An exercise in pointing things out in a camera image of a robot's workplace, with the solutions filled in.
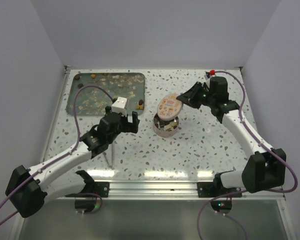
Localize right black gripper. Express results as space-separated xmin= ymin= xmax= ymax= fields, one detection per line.
xmin=176 ymin=81 xmax=216 ymax=109

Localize embossed silver tin lid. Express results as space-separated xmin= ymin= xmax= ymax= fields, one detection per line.
xmin=157 ymin=93 xmax=183 ymax=121

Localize white chocolate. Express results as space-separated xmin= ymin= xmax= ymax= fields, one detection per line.
xmin=164 ymin=124 xmax=173 ymax=132

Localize metal tweezers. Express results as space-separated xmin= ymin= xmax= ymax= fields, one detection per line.
xmin=103 ymin=143 xmax=115 ymax=169

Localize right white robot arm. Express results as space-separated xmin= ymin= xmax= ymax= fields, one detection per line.
xmin=177 ymin=76 xmax=287 ymax=197

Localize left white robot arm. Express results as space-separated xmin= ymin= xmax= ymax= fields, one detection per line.
xmin=5 ymin=106 xmax=140 ymax=218

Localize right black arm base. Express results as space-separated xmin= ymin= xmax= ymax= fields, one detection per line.
xmin=196 ymin=181 xmax=242 ymax=198

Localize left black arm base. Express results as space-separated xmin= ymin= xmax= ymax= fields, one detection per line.
xmin=66 ymin=181 xmax=110 ymax=198

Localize dark chocolate by tray edge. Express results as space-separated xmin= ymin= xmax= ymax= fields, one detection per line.
xmin=138 ymin=99 xmax=144 ymax=106

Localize brown chocolate left tray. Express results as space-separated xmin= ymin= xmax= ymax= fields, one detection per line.
xmin=77 ymin=83 xmax=84 ymax=89

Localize green floral metal tray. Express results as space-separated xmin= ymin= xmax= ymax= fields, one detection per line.
xmin=65 ymin=72 xmax=146 ymax=116

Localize round silver tin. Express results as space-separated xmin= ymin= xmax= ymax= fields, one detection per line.
xmin=152 ymin=114 xmax=180 ymax=138

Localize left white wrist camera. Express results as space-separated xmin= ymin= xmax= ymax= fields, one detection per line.
xmin=111 ymin=97 xmax=128 ymax=117

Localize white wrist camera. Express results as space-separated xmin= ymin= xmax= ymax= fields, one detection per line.
xmin=204 ymin=70 xmax=216 ymax=82
xmin=111 ymin=97 xmax=128 ymax=117

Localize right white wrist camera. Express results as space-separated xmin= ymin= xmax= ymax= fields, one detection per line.
xmin=204 ymin=70 xmax=216 ymax=82

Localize aluminium mounting rail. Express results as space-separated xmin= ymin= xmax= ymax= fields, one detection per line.
xmin=64 ymin=178 xmax=286 ymax=201

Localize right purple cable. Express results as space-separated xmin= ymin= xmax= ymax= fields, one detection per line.
xmin=194 ymin=70 xmax=299 ymax=240

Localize purple cable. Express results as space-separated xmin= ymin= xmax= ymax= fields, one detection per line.
xmin=0 ymin=85 xmax=116 ymax=232
xmin=194 ymin=70 xmax=299 ymax=240

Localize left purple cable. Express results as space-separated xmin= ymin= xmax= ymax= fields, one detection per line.
xmin=0 ymin=85 xmax=116 ymax=232

